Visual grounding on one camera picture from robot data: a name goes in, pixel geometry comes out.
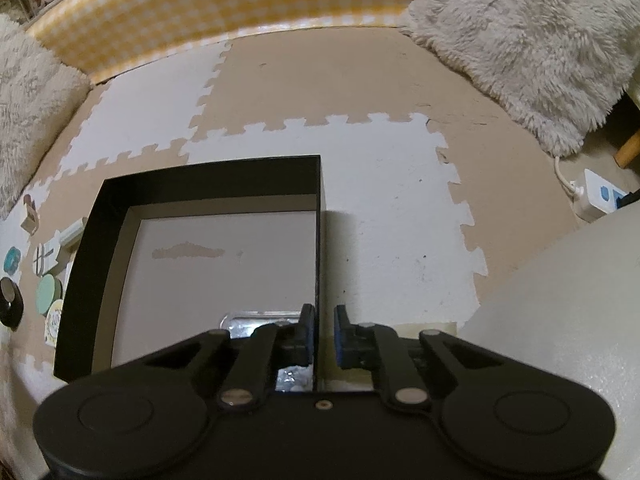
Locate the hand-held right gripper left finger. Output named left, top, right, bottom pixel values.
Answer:
left=142, top=304, right=317, bottom=411

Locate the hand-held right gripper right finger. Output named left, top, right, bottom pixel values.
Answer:
left=334, top=304, right=508, bottom=413

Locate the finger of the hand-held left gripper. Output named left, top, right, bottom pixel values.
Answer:
left=0, top=276, right=24, bottom=330

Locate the black storage box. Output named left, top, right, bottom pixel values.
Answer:
left=52, top=155, right=328, bottom=393

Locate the green round tin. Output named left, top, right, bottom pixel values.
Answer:
left=36, top=272, right=65, bottom=315

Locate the yellow patterned round tin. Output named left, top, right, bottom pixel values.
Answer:
left=44, top=299, right=66, bottom=347

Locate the clear plastic packet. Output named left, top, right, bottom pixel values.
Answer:
left=220, top=310, right=306, bottom=392

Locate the white square lined case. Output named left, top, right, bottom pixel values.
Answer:
left=31, top=240, right=62, bottom=275

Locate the mint white rectangular eraser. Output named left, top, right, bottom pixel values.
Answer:
left=59, top=217, right=90, bottom=250

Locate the beige white foam puzzle mat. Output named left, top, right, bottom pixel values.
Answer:
left=0, top=22, right=633, bottom=461

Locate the white fluffy plush toy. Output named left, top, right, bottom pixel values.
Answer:
left=0, top=12, right=92, bottom=221

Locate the white power strip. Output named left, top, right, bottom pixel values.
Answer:
left=570, top=169, right=633, bottom=223

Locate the yellow checked padded barrier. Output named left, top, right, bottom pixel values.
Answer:
left=25, top=0, right=436, bottom=86

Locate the wooden furniture leg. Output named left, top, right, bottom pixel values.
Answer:
left=614, top=127, right=640, bottom=168

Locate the fluffy cream cushion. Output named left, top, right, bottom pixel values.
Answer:
left=400, top=0, right=640, bottom=158

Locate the white power cable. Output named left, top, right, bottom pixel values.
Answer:
left=552, top=155, right=583, bottom=201

